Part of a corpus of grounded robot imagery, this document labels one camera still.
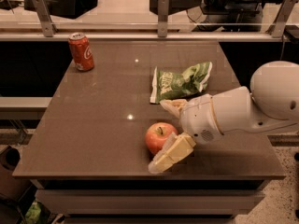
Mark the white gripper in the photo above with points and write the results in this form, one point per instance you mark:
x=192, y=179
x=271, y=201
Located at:
x=199, y=118

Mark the red apple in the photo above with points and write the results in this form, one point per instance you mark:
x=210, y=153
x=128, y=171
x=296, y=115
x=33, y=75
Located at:
x=157, y=134

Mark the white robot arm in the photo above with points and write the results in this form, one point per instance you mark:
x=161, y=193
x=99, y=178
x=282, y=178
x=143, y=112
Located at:
x=269, y=104

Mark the red coke can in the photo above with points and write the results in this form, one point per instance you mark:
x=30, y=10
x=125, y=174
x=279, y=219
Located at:
x=80, y=49

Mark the green chip bag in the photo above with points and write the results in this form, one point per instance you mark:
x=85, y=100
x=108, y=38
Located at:
x=170, y=86

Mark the black office chair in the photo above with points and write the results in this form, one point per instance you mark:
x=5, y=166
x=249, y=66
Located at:
x=231, y=15

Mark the green bag under table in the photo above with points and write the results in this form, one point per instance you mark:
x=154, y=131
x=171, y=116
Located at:
x=36, y=214

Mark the brown bin on floor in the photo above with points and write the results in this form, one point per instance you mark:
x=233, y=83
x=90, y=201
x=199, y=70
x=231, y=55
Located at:
x=10, y=187

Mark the middle metal rail bracket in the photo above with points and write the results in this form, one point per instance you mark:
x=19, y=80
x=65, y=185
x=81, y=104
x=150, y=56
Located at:
x=163, y=7

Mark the metal rail bracket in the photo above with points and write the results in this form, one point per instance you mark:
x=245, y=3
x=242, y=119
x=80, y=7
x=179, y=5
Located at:
x=163, y=7
x=42, y=11
x=276, y=29

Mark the right metal rail bracket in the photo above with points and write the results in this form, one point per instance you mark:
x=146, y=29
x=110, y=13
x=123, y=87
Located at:
x=276, y=29

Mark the left metal rail bracket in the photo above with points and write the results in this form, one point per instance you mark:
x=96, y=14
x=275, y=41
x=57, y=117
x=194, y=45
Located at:
x=42, y=11

